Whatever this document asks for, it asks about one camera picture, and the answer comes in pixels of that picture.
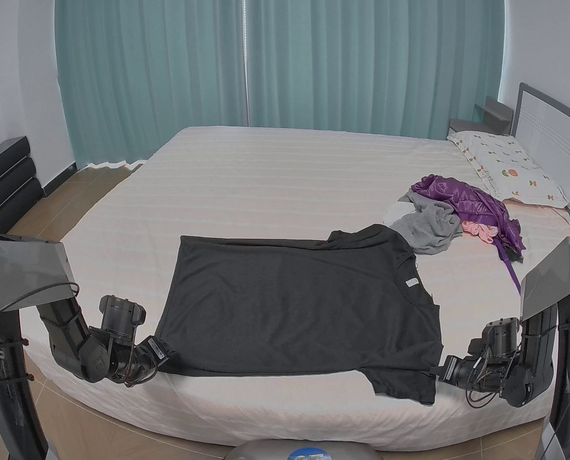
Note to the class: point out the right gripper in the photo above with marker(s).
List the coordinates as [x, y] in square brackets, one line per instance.
[460, 371]

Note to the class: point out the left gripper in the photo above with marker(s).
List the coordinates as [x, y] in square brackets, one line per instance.
[153, 355]

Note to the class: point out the black T-shirt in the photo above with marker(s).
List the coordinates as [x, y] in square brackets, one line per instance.
[290, 304]

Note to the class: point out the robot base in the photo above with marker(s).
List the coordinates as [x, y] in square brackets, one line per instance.
[266, 452]

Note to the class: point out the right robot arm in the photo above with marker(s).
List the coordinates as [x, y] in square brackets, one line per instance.
[548, 276]

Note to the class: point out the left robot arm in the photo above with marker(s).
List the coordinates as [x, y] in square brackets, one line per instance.
[16, 266]

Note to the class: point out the pink garment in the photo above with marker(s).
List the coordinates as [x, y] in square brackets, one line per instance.
[476, 230]

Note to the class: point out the grey garment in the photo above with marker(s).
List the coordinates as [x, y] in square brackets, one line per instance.
[429, 233]

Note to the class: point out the white garment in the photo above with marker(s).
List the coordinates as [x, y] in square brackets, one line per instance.
[397, 213]

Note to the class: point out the purple satin garment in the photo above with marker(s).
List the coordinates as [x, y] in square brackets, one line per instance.
[457, 194]

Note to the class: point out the bed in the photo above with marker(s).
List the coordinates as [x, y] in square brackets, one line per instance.
[266, 185]

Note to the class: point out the white printed pillow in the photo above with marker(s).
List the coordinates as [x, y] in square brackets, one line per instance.
[505, 161]

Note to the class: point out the black low cabinet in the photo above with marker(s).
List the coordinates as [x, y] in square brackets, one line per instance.
[7, 175]

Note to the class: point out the grey bedside table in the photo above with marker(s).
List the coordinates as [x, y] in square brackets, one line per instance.
[493, 113]

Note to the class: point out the blue-green curtain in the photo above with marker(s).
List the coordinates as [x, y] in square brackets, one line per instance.
[361, 51]
[160, 55]

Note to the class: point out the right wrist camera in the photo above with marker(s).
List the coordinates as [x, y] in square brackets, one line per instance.
[476, 349]

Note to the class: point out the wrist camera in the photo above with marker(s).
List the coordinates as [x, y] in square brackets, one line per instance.
[476, 349]
[139, 315]

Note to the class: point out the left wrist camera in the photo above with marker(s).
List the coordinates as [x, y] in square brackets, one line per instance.
[139, 315]

